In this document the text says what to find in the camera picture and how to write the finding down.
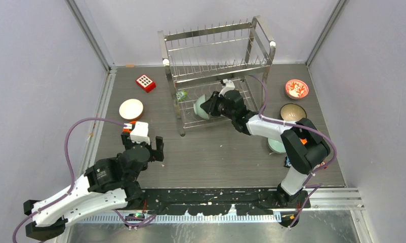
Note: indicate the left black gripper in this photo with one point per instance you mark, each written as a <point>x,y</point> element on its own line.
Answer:
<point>158,153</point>

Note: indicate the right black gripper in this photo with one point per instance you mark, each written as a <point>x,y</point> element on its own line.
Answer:
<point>209,106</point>

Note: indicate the pale green bowl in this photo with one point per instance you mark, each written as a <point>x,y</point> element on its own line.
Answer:
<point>198,110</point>
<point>276,146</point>

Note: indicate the steel two-tier dish rack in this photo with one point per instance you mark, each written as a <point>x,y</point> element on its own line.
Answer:
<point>197,59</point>

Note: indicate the dark blue bowl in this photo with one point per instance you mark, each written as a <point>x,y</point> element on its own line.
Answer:
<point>292,112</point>

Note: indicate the red white patterned bowl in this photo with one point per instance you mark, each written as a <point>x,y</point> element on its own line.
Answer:
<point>296,89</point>

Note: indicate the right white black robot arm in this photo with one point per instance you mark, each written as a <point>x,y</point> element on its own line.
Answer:
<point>305,146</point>

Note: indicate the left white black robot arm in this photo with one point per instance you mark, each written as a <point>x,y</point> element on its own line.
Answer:
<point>110,184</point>

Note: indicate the small green patterned object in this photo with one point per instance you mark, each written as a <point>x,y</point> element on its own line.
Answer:
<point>181,96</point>

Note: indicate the white bowl brown outside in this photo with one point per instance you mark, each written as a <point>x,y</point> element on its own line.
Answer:
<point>131,109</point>

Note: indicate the red white grid block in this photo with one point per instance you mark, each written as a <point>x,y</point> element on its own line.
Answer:
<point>146,83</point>

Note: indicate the blue cartoon sticker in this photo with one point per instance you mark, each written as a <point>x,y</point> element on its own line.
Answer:
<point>287,163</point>

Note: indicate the red cartoon toy block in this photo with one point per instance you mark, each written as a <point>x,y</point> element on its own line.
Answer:
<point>323,165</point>

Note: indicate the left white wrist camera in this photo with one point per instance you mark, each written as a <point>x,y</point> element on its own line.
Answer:
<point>140,133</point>

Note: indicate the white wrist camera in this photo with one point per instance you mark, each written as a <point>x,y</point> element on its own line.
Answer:
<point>227,85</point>
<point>140,133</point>

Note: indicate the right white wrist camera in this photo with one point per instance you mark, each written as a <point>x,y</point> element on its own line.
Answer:
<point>227,85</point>

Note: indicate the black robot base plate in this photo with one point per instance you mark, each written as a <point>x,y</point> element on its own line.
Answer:
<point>216,201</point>

